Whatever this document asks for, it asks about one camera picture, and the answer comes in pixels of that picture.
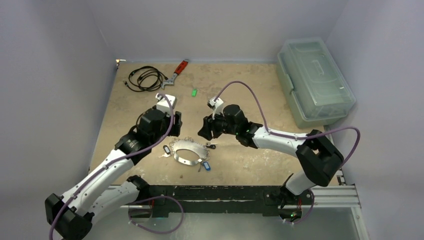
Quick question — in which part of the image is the small green key tag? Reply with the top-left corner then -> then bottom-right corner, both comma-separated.
191,88 -> 198,97

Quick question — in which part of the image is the translucent green plastic toolbox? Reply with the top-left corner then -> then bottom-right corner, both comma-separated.
276,37 -> 356,129

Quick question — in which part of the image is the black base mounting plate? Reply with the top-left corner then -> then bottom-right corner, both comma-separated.
133,185 -> 313,218

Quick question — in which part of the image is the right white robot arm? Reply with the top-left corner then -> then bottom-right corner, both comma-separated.
197,104 -> 344,204

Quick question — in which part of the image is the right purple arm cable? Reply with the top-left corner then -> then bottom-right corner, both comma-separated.
213,80 -> 361,170

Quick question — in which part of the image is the red handled adjustable wrench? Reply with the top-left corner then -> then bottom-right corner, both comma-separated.
161,59 -> 190,90

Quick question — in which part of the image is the black key tag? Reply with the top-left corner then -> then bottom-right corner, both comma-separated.
163,145 -> 172,156

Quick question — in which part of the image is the coiled black cable far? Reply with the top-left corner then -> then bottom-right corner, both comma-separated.
123,65 -> 168,92

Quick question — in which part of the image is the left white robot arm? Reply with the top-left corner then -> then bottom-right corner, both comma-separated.
44,106 -> 182,240

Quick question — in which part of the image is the blue key tag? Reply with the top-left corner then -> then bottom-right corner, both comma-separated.
202,161 -> 211,171

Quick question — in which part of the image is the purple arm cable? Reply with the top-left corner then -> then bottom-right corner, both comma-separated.
213,80 -> 361,170
48,93 -> 175,240

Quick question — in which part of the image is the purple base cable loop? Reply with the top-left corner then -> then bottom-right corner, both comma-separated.
127,194 -> 185,235

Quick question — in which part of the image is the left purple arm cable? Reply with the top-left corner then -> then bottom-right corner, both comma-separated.
48,93 -> 175,240

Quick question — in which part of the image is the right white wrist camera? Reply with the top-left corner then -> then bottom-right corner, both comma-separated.
207,97 -> 224,115

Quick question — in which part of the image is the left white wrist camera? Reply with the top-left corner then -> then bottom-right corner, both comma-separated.
155,93 -> 177,115

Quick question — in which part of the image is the aluminium frame rail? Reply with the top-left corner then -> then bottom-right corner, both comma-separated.
107,185 -> 359,208

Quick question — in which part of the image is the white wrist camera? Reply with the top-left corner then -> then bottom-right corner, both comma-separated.
207,97 -> 224,115
155,93 -> 177,115

